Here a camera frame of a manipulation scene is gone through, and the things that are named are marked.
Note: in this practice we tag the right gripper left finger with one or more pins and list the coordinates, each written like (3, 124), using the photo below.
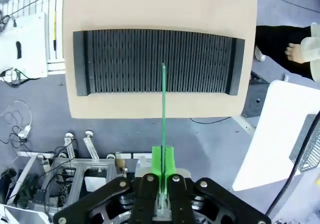
(110, 201)

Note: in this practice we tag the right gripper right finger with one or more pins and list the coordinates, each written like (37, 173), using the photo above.
(212, 201)

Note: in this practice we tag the green printed circuit board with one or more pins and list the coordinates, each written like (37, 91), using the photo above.
(164, 109)

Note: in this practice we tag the person's right forearm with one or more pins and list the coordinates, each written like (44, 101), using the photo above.
(312, 49)

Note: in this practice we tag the person's right hand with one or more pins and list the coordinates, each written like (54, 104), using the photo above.
(294, 53)

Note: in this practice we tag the silver levelling foot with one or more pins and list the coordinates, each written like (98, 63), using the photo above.
(90, 144)
(68, 141)

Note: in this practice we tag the white side table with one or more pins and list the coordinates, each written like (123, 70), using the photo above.
(270, 134)

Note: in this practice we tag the white plastic pipe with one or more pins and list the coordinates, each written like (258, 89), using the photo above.
(25, 174)

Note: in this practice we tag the grey plastic mesh basket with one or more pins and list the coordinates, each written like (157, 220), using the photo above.
(307, 146)

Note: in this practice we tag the black slotted board rack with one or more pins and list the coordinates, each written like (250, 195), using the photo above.
(125, 61)

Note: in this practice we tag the person in beige shirt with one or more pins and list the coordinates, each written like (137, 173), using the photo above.
(275, 36)

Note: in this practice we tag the white equipment box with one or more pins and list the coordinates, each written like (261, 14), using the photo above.
(25, 46)

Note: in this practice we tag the yellow stick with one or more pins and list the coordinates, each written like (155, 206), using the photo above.
(54, 29)

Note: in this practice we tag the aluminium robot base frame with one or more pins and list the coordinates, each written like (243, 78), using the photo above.
(75, 174)

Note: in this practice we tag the black floor base plate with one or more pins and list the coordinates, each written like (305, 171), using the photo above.
(255, 96)

